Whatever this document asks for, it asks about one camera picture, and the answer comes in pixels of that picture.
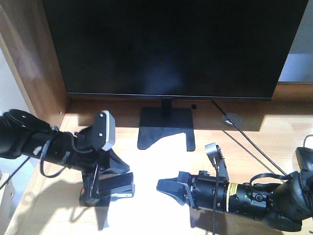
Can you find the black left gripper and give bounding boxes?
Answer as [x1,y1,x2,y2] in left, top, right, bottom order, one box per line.
[66,127,132,196]

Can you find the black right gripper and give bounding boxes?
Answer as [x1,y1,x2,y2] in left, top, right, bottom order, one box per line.
[156,159,229,212]

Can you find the black stapler with orange button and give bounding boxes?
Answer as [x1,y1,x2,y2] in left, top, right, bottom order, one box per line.
[79,172,135,207]

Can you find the white paper sheets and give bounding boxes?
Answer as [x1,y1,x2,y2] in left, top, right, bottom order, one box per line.
[102,134,191,235]

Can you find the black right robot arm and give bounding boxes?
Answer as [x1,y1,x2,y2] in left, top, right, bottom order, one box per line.
[156,147,313,232]

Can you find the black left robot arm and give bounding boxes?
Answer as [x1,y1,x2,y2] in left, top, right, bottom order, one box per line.
[0,109,134,199]

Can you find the wooden desk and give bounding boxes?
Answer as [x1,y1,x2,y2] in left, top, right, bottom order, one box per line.
[0,0,313,235]

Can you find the black computer monitor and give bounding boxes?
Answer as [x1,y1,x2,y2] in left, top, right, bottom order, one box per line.
[43,0,308,151]

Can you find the black computer mouse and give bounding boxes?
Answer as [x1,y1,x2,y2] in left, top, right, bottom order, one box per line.
[295,147,313,171]

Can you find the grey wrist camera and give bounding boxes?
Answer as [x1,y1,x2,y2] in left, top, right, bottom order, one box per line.
[92,110,116,151]
[205,142,223,169]

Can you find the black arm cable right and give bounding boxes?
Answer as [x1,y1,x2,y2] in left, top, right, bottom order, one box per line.
[212,159,221,235]

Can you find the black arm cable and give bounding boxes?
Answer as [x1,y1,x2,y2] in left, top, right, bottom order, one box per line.
[212,159,221,235]
[0,126,101,190]

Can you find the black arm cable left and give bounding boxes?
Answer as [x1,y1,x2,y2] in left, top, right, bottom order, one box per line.
[0,126,101,190]

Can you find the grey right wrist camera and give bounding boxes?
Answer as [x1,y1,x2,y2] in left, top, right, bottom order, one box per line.
[205,142,223,169]

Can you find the grey desk cable grommet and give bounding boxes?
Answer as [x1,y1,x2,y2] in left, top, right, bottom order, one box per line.
[222,113,243,127]

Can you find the black monitor cable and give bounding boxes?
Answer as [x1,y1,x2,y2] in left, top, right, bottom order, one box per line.
[211,99,289,176]

